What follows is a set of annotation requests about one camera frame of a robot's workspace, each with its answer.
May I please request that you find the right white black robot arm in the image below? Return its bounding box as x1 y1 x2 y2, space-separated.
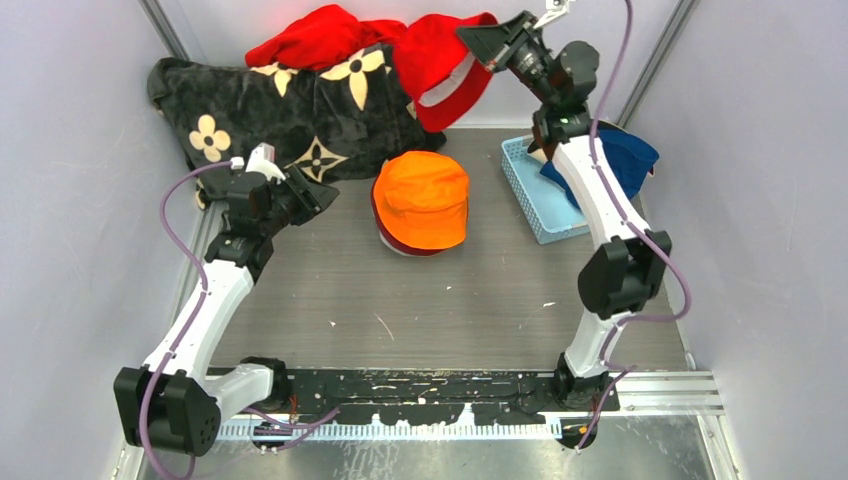
456 11 672 411

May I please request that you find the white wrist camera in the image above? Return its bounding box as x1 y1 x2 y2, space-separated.
230 142 286 184
533 0 573 30

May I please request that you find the black floral plush blanket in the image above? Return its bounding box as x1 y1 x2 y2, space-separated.
146 43 446 184

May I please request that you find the dark red bucket hat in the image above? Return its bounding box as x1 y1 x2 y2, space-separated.
371 192 444 258

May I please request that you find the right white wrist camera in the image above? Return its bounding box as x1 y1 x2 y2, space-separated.
533 0 573 30

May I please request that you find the light blue plastic basket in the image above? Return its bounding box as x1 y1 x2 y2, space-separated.
500 135 624 246

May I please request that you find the bright red bucket hat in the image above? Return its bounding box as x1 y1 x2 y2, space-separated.
393 12 497 132

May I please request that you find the red cloth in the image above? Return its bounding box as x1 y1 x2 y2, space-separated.
244 4 407 70

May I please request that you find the blue bucket hat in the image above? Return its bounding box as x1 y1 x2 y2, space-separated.
540 130 660 210

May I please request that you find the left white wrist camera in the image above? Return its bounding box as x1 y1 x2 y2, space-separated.
230 142 286 184

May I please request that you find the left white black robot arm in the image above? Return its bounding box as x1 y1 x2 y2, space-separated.
113 158 340 457

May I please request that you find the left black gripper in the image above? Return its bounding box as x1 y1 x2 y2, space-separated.
259 165 337 237

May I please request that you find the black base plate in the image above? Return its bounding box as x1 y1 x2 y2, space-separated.
254 368 619 426

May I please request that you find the orange bucket hat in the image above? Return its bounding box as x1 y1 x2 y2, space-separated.
371 151 471 251

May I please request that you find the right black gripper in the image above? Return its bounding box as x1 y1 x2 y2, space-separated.
451 11 555 108

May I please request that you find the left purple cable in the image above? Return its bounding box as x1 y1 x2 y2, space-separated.
139 160 340 480

